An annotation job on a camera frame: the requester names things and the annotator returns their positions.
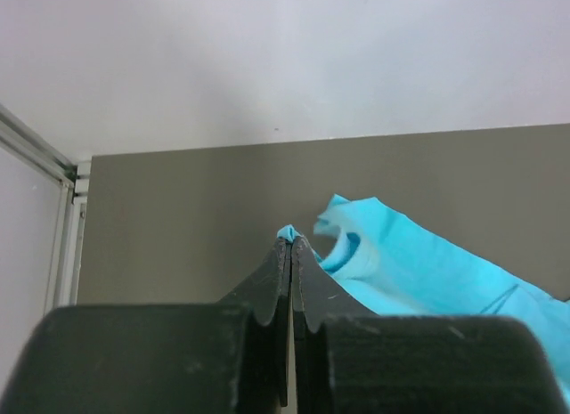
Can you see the left aluminium frame post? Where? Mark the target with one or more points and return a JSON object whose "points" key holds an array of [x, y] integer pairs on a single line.
{"points": [[73, 182]]}

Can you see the bright cyan t shirt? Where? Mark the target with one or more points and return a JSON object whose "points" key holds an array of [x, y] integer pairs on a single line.
{"points": [[393, 266]]}

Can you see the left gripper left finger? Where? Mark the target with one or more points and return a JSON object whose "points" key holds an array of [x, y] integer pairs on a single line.
{"points": [[260, 373]]}

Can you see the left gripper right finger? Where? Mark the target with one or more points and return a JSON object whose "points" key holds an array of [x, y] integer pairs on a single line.
{"points": [[316, 297]]}

